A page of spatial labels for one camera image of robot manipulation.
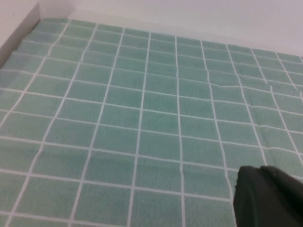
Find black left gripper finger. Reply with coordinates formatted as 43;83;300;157
232;165;303;227

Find green checked tablecloth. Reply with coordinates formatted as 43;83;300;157
0;17;303;227

